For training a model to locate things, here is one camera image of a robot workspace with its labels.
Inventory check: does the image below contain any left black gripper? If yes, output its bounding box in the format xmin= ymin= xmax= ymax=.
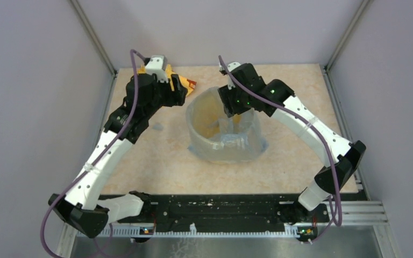
xmin=144 ymin=73 xmax=188 ymax=118

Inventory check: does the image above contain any blue plastic trash bag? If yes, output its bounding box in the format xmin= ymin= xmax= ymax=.
xmin=186 ymin=86 xmax=269 ymax=164

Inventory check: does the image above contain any yellow plastic trash bin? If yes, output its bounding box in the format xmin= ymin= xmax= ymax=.
xmin=188 ymin=89 xmax=261 ymax=163

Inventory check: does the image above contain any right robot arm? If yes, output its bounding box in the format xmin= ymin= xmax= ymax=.
xmin=218 ymin=62 xmax=366 ymax=224

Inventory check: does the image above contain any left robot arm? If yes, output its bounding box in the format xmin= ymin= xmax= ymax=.
xmin=48 ymin=74 xmax=188 ymax=239

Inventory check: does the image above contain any yellow printed cloth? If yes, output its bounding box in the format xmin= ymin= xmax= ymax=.
xmin=137 ymin=64 xmax=197 ymax=96

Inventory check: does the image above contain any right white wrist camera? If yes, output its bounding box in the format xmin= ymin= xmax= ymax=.
xmin=219 ymin=61 xmax=241 ymax=90

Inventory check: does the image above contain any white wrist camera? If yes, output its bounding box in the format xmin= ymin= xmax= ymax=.
xmin=219 ymin=61 xmax=241 ymax=90
xmin=145 ymin=55 xmax=169 ymax=83

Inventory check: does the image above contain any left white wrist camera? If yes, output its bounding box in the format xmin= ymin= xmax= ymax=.
xmin=145 ymin=55 xmax=169 ymax=83

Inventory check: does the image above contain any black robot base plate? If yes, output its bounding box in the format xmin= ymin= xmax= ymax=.
xmin=99 ymin=193 xmax=367 ymax=243

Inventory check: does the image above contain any white toothed cable strip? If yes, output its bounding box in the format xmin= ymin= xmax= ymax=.
xmin=99 ymin=223 xmax=300 ymax=239

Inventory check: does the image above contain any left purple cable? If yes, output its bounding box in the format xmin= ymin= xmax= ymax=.
xmin=39 ymin=49 xmax=148 ymax=258

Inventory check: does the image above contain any aluminium frame rail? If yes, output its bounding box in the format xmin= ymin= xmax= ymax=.
xmin=59 ymin=193 xmax=401 ymax=257

